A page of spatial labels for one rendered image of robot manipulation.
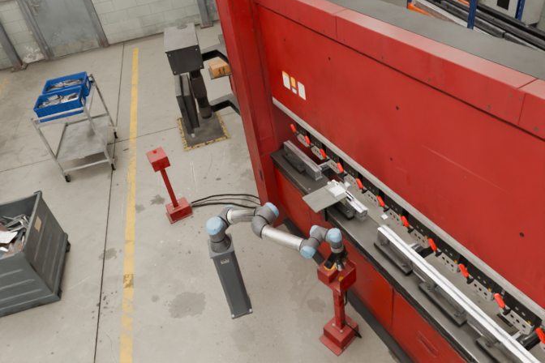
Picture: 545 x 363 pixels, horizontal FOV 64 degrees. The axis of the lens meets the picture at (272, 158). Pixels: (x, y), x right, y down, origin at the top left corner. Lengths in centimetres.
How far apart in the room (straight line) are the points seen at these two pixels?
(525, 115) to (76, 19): 893
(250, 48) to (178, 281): 216
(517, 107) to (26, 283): 384
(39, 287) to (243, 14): 287
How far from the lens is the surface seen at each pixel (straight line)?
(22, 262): 417
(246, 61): 328
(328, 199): 305
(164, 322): 394
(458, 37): 201
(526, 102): 166
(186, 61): 330
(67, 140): 611
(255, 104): 345
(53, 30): 994
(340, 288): 289
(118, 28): 980
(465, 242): 225
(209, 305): 389
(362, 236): 298
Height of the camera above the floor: 309
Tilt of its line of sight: 37 degrees down
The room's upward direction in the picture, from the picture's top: 10 degrees counter-clockwise
